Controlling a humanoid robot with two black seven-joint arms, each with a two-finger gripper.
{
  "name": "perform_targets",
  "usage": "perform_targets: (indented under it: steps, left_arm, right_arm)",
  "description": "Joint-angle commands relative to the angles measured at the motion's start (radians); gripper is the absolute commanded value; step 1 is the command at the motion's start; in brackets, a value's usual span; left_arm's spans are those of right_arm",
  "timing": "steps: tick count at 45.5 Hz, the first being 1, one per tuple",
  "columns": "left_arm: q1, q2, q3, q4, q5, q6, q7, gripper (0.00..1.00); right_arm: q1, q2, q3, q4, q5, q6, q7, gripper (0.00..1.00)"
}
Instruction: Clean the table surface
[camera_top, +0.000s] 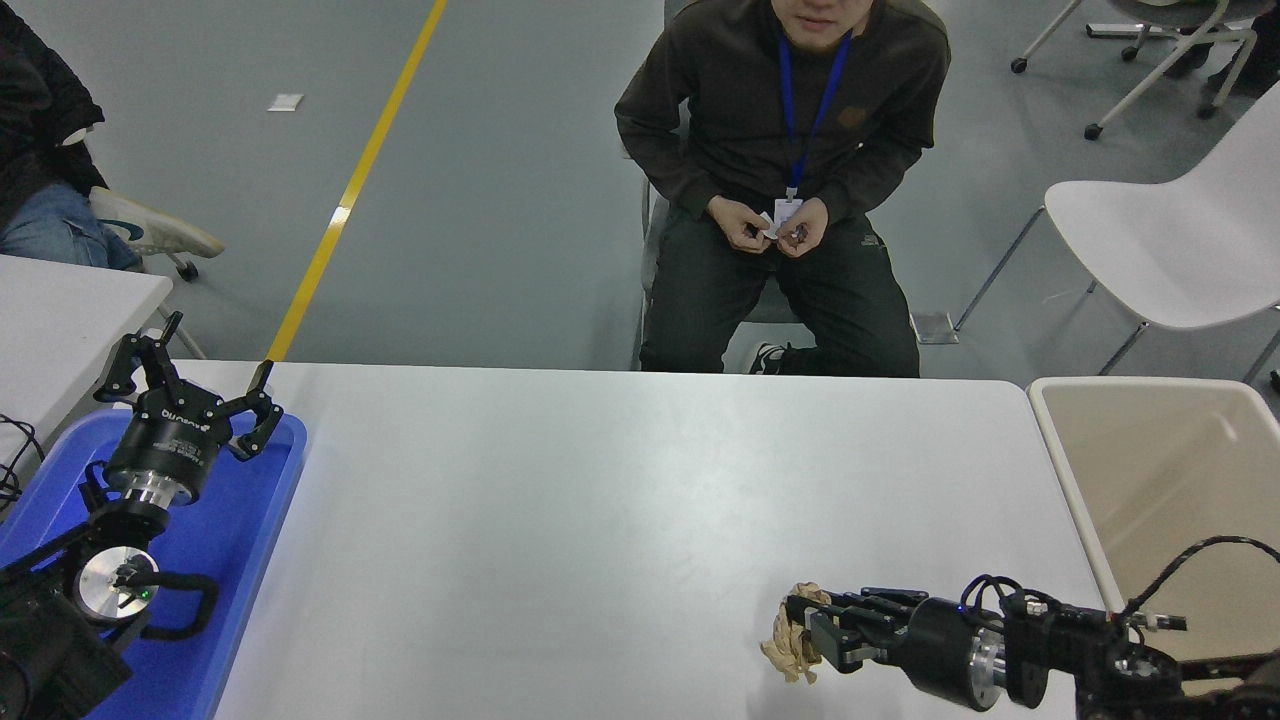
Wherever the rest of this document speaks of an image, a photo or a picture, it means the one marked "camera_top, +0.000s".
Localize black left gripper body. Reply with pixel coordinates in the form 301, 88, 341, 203
104, 393, 231, 498

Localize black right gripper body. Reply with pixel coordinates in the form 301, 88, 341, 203
893, 597, 986, 713

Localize tan paper ball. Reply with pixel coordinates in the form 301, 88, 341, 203
760, 582, 833, 685

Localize person's left hand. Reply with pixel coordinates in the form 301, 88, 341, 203
778, 198, 829, 261

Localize person's right hand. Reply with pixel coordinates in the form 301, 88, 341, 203
707, 195, 773, 254

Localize white side table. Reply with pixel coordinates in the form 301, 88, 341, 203
0, 254, 174, 481

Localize white swivel chair with casters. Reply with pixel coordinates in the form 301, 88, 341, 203
60, 126, 208, 361

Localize blue plastic tray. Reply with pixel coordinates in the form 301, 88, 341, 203
0, 408, 309, 720

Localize yellow floor tape line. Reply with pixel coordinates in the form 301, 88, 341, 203
265, 0, 448, 363

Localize large pale bin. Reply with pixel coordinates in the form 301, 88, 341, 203
1028, 375, 1280, 666

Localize person in blue jeans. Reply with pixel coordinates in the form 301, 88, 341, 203
0, 0, 143, 271

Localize white shell chair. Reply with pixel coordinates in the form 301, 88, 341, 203
955, 78, 1280, 386

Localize white-legged office chair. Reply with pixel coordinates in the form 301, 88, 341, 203
1010, 0, 1259, 141

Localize person in black trousers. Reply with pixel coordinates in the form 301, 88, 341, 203
1165, 0, 1280, 98

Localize black cable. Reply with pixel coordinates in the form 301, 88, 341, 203
0, 413, 47, 513

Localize blue lanyard with badge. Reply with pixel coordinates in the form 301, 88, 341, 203
772, 28, 854, 238

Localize person with blue lanyard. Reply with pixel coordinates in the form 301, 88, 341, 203
613, 0, 953, 378

